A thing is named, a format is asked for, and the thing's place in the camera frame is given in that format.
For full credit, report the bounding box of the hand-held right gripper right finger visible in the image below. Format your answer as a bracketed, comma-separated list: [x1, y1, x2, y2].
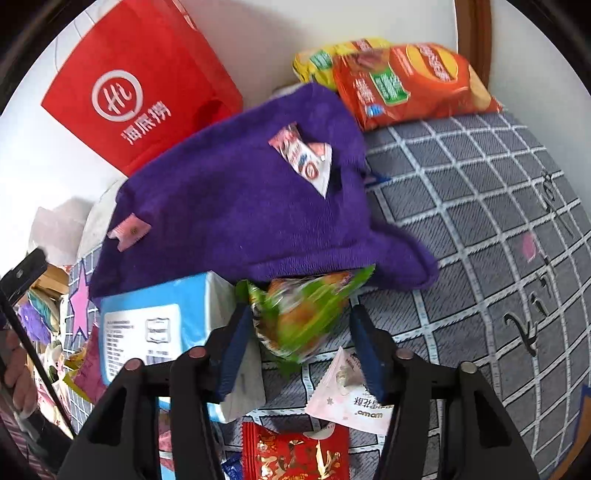
[348, 305, 541, 480]

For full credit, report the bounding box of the green snack packet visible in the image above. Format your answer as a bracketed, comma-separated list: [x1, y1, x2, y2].
[235, 265, 377, 370]

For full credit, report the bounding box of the orange potato chip bag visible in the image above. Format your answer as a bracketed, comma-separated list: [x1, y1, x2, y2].
[332, 42, 504, 132]

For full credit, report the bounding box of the pale pink snack packet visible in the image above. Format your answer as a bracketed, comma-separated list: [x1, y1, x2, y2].
[107, 215, 152, 251]

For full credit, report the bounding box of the white printed quilt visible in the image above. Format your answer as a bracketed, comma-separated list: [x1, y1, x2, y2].
[76, 178, 134, 259]

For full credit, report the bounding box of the purple towel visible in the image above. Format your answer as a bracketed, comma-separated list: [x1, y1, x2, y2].
[89, 83, 440, 308]

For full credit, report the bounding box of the wooden crate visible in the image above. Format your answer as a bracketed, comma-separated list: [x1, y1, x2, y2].
[28, 265, 70, 301]

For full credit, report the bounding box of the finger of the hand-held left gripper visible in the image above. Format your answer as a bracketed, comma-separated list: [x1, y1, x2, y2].
[0, 249, 49, 301]

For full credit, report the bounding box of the red gold snack packet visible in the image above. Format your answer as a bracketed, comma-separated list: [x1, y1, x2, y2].
[241, 421, 352, 480]

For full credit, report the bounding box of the blue tissue pack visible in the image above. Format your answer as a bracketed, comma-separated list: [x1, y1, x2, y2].
[99, 271, 269, 423]

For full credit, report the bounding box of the person's left hand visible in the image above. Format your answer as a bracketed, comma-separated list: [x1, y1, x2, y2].
[4, 330, 38, 411]

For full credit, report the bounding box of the red fabric tote bag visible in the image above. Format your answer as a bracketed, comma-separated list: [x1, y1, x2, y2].
[41, 0, 244, 177]

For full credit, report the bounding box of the yellow potato chip bag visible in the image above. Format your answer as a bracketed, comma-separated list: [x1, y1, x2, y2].
[292, 37, 393, 90]

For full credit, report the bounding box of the grey checked printed blanket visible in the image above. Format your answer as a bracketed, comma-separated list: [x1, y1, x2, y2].
[60, 111, 585, 480]

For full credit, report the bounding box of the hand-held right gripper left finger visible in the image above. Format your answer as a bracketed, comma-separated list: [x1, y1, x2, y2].
[58, 302, 254, 480]

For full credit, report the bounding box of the white plastic bag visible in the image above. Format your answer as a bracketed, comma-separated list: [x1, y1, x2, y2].
[28, 196, 98, 268]

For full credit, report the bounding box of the pale pink star packet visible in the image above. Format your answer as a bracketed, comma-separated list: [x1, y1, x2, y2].
[305, 346, 398, 435]

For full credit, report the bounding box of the magenta snack packet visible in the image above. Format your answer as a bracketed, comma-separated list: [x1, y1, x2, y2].
[69, 323, 109, 404]

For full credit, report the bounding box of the brown wooden bed frame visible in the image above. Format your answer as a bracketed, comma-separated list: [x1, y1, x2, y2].
[455, 0, 492, 88]

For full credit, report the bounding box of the pink bear snack packet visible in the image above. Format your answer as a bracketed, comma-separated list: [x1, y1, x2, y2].
[269, 124, 333, 195]

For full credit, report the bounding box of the person's left forearm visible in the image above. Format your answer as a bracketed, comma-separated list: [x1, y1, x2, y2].
[0, 406, 61, 480]

